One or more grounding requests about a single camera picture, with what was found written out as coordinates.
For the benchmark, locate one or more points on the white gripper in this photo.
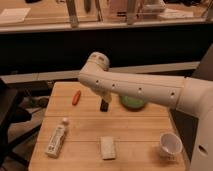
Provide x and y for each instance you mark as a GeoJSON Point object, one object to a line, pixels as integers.
{"type": "Point", "coordinates": [106, 96]}

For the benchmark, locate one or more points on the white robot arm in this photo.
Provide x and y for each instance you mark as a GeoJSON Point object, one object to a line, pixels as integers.
{"type": "Point", "coordinates": [189, 95]}

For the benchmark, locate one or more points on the green ceramic bowl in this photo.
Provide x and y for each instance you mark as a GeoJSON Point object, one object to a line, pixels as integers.
{"type": "Point", "coordinates": [132, 103]}

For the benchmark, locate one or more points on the white ceramic cup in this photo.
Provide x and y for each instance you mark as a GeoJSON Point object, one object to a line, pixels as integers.
{"type": "Point", "coordinates": [170, 145]}

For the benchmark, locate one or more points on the black rectangular block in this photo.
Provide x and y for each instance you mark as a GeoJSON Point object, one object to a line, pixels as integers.
{"type": "Point", "coordinates": [104, 106]}

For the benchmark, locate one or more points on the wooden table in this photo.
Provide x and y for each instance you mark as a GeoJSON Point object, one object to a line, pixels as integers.
{"type": "Point", "coordinates": [136, 134]}

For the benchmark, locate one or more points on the white sponge block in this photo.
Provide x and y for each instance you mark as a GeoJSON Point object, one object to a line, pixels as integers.
{"type": "Point", "coordinates": [107, 148]}

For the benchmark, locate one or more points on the white tube bottle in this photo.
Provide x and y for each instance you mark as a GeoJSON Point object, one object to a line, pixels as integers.
{"type": "Point", "coordinates": [56, 140]}

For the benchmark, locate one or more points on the dark panel at right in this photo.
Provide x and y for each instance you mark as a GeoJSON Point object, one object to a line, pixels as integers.
{"type": "Point", "coordinates": [187, 125]}

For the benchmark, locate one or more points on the black chair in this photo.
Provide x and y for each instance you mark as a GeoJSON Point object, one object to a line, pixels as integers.
{"type": "Point", "coordinates": [11, 112]}

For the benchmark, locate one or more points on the white paper sheet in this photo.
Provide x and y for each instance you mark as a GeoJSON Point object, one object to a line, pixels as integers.
{"type": "Point", "coordinates": [13, 15]}

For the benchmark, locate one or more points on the metal frame post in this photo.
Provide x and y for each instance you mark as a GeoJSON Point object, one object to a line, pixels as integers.
{"type": "Point", "coordinates": [72, 13]}

